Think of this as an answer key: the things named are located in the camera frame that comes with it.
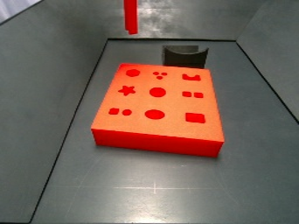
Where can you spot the red shape sorting board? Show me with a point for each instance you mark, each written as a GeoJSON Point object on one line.
{"type": "Point", "coordinates": [161, 108]}

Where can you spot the black curved holder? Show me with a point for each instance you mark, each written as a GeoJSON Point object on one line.
{"type": "Point", "coordinates": [185, 56]}

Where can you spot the tall red arch peg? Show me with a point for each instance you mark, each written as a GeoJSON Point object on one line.
{"type": "Point", "coordinates": [131, 16]}

